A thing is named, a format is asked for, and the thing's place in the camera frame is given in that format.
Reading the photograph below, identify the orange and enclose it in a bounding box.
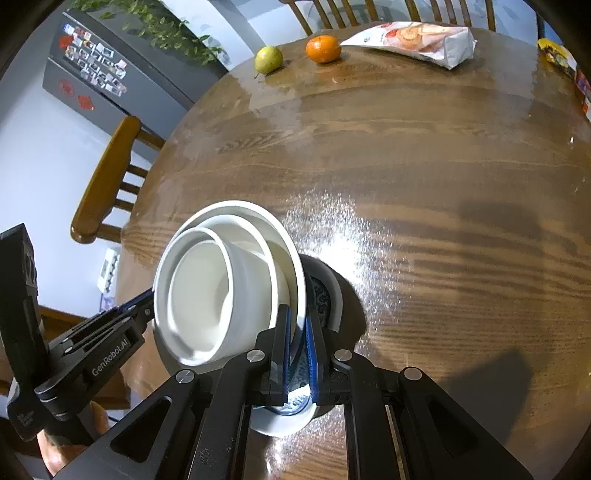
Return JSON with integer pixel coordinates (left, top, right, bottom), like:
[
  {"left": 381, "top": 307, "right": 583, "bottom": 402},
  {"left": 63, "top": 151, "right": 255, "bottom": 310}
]
[{"left": 305, "top": 35, "right": 342, "bottom": 64}]

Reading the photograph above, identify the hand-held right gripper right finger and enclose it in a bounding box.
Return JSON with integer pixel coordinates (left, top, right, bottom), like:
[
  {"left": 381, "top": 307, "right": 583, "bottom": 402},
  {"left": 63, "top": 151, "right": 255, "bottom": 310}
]
[{"left": 304, "top": 302, "right": 532, "bottom": 480}]

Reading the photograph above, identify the small white bowl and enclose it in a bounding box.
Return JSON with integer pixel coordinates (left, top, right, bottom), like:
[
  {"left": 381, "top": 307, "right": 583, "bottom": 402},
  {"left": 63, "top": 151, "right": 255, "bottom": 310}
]
[{"left": 196, "top": 215, "right": 284, "bottom": 319}]

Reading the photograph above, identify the green pear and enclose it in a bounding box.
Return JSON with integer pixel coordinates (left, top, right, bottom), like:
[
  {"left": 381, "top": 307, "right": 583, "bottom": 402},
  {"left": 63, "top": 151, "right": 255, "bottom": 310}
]
[{"left": 254, "top": 45, "right": 283, "bottom": 78}]

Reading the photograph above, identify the wooden chair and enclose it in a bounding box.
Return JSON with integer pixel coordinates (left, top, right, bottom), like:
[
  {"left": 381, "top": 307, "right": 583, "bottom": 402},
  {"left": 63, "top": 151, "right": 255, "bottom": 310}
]
[
  {"left": 279, "top": 0, "right": 384, "bottom": 35},
  {"left": 70, "top": 116, "right": 167, "bottom": 244},
  {"left": 406, "top": 0, "right": 497, "bottom": 31}
]

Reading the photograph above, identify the hanging green vine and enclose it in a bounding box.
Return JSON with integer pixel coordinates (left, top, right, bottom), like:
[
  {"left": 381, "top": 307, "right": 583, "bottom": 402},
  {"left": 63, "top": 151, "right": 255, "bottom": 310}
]
[{"left": 69, "top": 0, "right": 227, "bottom": 65}]

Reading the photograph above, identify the person's left hand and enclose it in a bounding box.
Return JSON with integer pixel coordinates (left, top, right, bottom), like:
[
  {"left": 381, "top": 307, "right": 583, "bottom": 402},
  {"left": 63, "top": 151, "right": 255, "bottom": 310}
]
[{"left": 36, "top": 401, "right": 112, "bottom": 478}]

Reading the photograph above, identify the grey refrigerator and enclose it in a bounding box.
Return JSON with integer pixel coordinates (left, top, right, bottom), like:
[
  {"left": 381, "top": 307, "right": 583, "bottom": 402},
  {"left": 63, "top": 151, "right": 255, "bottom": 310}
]
[{"left": 42, "top": 9, "right": 232, "bottom": 153}]

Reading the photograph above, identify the white snack bag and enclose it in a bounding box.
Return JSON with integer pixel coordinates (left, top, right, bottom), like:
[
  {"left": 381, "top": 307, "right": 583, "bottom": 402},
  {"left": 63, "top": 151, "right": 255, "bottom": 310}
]
[{"left": 341, "top": 21, "right": 478, "bottom": 70}]

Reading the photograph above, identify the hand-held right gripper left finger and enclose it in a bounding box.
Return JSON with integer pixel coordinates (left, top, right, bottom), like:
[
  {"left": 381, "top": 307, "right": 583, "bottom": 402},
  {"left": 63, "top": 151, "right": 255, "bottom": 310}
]
[{"left": 55, "top": 305, "right": 298, "bottom": 480}]

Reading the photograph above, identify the large patterned square plate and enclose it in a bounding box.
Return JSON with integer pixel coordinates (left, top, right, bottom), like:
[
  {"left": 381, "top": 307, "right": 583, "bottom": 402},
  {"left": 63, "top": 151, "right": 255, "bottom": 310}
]
[{"left": 249, "top": 272, "right": 335, "bottom": 438}]

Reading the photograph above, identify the yellow snack packet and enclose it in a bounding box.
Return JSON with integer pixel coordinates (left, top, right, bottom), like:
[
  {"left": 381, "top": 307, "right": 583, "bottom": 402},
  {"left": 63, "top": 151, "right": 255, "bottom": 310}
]
[{"left": 537, "top": 38, "right": 578, "bottom": 77}]

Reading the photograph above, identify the large white bowl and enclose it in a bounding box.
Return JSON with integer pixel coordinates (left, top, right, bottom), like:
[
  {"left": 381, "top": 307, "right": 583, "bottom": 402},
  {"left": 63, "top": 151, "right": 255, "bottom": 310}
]
[{"left": 175, "top": 199, "right": 308, "bottom": 333}]

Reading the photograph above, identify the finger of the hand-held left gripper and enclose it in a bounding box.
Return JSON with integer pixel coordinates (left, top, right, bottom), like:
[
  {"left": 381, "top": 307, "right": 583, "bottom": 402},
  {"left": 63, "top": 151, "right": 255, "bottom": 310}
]
[
  {"left": 98, "top": 288, "right": 154, "bottom": 320},
  {"left": 46, "top": 307, "right": 156, "bottom": 357}
]

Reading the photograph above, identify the white ceramic pot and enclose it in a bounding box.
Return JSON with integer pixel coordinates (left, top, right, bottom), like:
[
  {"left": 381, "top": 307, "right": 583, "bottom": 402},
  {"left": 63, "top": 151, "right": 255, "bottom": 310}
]
[{"left": 153, "top": 227, "right": 279, "bottom": 366}]

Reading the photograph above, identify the group of fridge photo magnets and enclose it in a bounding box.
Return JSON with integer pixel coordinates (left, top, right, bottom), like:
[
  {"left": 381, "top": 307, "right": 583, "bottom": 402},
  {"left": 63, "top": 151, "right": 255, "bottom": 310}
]
[{"left": 58, "top": 23, "right": 130, "bottom": 96}]

